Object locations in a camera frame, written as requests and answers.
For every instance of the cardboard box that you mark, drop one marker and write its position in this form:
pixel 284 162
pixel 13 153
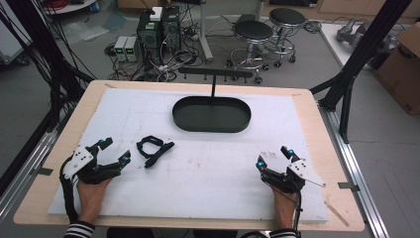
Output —
pixel 402 72

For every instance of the black computer tower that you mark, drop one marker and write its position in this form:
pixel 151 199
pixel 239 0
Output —
pixel 149 36
pixel 171 29

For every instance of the striped right sleeve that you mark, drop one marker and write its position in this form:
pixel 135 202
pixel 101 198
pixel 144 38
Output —
pixel 283 233

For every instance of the white table leg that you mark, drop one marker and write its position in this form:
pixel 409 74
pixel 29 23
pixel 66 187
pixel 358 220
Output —
pixel 204 36

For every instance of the striped left sleeve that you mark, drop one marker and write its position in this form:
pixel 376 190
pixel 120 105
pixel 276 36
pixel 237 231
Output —
pixel 79 230

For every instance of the white box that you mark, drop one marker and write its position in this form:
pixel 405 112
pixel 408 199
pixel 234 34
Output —
pixel 156 13

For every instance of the black oval tray hanger stand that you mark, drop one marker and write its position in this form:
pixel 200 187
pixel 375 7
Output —
pixel 211 115

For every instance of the white foam board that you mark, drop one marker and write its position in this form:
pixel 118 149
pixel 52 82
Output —
pixel 211 178

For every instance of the striped sleeve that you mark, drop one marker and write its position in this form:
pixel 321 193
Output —
pixel 283 233
pixel 79 230

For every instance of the black round stool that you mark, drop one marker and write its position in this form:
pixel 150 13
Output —
pixel 253 31
pixel 286 16

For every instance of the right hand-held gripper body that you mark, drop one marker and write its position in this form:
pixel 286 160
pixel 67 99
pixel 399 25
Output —
pixel 285 181

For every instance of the grey power supply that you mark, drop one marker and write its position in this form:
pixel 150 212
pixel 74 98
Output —
pixel 132 49
pixel 120 48

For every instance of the person's right hand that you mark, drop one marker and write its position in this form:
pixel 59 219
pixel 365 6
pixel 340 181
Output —
pixel 284 208

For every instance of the person's left hand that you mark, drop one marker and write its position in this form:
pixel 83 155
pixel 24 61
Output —
pixel 89 200

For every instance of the aluminium rail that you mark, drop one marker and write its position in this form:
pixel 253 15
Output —
pixel 26 172
pixel 360 178

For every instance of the round white table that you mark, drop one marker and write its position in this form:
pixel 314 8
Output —
pixel 71 5

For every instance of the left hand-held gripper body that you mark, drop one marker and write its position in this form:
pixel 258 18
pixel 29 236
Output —
pixel 89 172

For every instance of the thin wooden stick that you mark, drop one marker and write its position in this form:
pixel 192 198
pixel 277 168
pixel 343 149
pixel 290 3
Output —
pixel 336 214

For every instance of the grey tape piece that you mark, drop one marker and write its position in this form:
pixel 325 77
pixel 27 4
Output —
pixel 348 186
pixel 45 171

